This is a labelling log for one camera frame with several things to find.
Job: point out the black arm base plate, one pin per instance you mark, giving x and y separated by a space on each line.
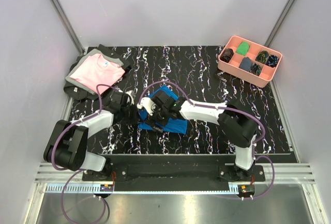
157 174

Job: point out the dark blue patterned rolled tie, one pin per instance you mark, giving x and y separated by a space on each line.
272 61

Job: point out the brown patterned rolled tie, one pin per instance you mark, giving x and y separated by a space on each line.
227 55

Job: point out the blue yellow patterned rolled tie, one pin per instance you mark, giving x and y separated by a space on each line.
262 57

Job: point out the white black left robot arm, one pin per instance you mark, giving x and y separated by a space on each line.
67 146

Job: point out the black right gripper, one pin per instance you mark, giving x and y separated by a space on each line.
152 119

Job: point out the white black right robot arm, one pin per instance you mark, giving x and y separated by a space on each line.
238 126

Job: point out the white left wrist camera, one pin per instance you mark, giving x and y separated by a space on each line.
130 97

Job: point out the pink folded shirt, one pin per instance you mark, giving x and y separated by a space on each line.
90 72

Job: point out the grey slotted cable duct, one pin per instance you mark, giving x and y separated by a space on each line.
80 187

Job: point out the grey folded shirt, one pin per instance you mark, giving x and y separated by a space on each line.
75 79

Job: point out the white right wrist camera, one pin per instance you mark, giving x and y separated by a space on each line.
147 104

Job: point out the blue satin napkin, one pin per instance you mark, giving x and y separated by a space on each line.
173 126

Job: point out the aluminium frame rail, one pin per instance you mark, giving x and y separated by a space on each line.
67 25

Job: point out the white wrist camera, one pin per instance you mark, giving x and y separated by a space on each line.
130 97
147 104

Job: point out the green rolled cloth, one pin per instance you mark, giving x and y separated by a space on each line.
243 48

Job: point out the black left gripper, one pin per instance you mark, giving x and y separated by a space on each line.
133 120

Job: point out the grey rolled cloth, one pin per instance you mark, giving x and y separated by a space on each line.
246 64

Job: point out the dark green patterned rolled tie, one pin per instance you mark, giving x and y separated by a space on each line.
256 69

